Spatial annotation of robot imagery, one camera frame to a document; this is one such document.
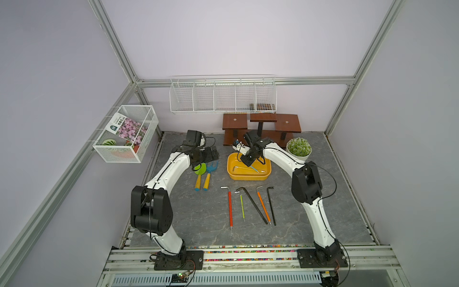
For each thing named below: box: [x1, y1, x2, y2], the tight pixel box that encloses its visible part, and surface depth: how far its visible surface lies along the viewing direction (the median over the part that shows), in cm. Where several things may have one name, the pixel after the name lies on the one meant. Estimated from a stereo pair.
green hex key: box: [239, 194, 246, 222], surface depth 90 cm
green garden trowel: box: [194, 162, 207, 192], surface depth 98 cm
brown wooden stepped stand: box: [222, 113, 302, 148], surface depth 109 cm
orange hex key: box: [256, 185, 272, 227], surface depth 89 cm
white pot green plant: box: [285, 136, 313, 162], surface depth 98 cm
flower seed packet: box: [105, 111, 148, 146], surface depth 76 cm
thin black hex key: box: [266, 186, 277, 227], surface depth 91 cm
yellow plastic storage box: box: [226, 152, 272, 181], surface depth 100 cm
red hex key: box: [219, 185, 234, 230], surface depth 90 cm
